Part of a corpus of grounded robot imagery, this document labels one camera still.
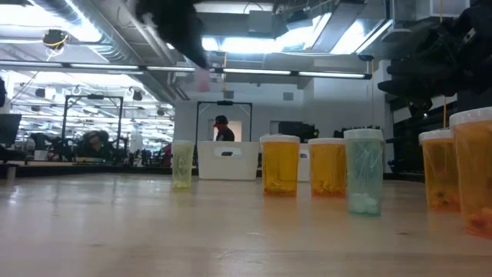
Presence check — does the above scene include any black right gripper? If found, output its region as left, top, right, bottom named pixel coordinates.
left=377, top=7, right=481, bottom=100

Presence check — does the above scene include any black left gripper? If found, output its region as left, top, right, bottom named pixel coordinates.
left=134, top=0, right=211, bottom=71

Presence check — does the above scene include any teal medicine bottle white cap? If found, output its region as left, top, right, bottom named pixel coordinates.
left=343, top=128, right=386, bottom=216

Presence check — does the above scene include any yellow-green medicine bottle white cap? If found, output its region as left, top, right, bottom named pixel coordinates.
left=171, top=139, right=195, bottom=190

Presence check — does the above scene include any amber medicine bottle white cap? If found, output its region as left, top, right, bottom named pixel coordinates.
left=307, top=138, right=347, bottom=199
left=418, top=128, right=461, bottom=213
left=259, top=133, right=301, bottom=198

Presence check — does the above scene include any large amber medicine bottle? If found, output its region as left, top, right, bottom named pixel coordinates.
left=449, top=106, right=492, bottom=239

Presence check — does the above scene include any white plastic bin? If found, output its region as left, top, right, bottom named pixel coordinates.
left=196, top=140, right=261, bottom=182
left=298, top=143, right=311, bottom=183

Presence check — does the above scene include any person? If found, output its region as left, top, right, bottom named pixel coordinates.
left=212, top=115, right=236, bottom=142

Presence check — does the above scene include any long ceiling light bar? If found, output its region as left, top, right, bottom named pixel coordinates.
left=0, top=60, right=373, bottom=81

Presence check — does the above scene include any black background equipment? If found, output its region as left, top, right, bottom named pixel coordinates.
left=278, top=120, right=321, bottom=144

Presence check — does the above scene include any black ceiling dome fixture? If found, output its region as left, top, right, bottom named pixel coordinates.
left=42, top=28, right=70, bottom=52

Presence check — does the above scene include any dark computer monitor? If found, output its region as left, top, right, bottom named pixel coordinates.
left=0, top=113, right=22, bottom=148

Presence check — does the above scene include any black gantry frame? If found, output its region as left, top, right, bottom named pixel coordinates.
left=195, top=100, right=254, bottom=143
left=61, top=94, right=125, bottom=162

